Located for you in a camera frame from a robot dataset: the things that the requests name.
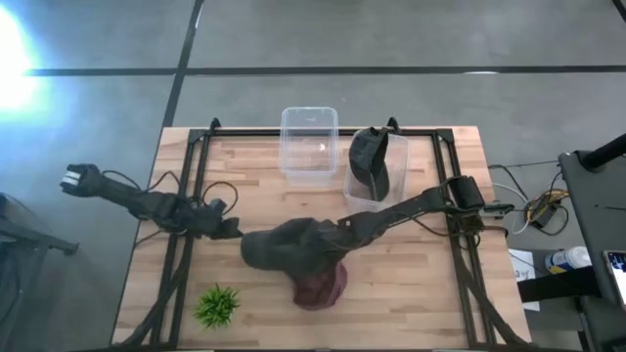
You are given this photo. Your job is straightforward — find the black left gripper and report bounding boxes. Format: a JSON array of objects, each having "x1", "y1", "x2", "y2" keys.
[{"x1": 194, "y1": 198, "x2": 245, "y2": 242}]

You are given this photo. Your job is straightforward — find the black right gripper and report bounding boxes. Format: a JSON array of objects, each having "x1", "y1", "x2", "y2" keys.
[{"x1": 289, "y1": 218, "x2": 359, "y2": 273}]

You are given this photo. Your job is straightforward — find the dark grey cap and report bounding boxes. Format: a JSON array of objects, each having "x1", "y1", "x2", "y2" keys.
[{"x1": 240, "y1": 217, "x2": 343, "y2": 279}]

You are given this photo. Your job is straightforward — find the maroon cap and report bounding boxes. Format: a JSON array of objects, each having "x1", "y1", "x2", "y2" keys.
[{"x1": 291, "y1": 261, "x2": 349, "y2": 312}]

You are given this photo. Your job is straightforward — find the small green artificial plant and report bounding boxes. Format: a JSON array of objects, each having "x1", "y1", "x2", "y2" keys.
[{"x1": 193, "y1": 284, "x2": 242, "y2": 330}]

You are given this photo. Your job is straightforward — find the empty clear plastic bin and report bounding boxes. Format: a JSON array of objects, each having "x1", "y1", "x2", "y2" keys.
[{"x1": 279, "y1": 106, "x2": 340, "y2": 188}]

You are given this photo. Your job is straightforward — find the black cap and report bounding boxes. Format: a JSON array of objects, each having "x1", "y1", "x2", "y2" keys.
[{"x1": 348, "y1": 126, "x2": 391, "y2": 202}]

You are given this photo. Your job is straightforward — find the dark chair base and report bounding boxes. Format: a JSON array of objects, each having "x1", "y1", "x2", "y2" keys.
[{"x1": 0, "y1": 192, "x2": 80, "y2": 343}]

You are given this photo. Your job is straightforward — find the white paper sheet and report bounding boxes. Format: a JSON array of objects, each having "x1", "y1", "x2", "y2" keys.
[{"x1": 507, "y1": 247, "x2": 542, "y2": 313}]

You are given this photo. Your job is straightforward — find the yellow and black power strip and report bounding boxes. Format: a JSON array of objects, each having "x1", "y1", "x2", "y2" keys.
[{"x1": 525, "y1": 189, "x2": 570, "y2": 230}]

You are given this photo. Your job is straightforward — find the black bar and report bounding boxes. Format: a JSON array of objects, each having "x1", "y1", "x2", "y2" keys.
[{"x1": 516, "y1": 266, "x2": 604, "y2": 303}]

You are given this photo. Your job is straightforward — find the white and blue bottle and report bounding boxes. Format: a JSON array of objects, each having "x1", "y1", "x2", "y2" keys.
[{"x1": 544, "y1": 245, "x2": 593, "y2": 276}]

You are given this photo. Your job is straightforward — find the grey cart top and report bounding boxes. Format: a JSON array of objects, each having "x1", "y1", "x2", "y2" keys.
[{"x1": 558, "y1": 149, "x2": 626, "y2": 314}]

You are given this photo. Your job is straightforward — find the tablet with lit screen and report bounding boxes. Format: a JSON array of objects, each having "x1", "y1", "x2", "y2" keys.
[{"x1": 603, "y1": 249, "x2": 626, "y2": 309}]

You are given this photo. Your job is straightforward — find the black pole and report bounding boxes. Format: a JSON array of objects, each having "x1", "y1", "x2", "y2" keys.
[{"x1": 580, "y1": 131, "x2": 626, "y2": 171}]

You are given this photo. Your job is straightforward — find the black metal table frame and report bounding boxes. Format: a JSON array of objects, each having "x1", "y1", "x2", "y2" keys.
[{"x1": 115, "y1": 116, "x2": 532, "y2": 351}]

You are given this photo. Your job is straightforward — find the white cable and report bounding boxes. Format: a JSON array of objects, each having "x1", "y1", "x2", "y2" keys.
[{"x1": 490, "y1": 182, "x2": 533, "y2": 237}]

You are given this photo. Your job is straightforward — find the thin black cable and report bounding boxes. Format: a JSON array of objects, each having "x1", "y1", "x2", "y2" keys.
[{"x1": 487, "y1": 159, "x2": 561, "y2": 171}]

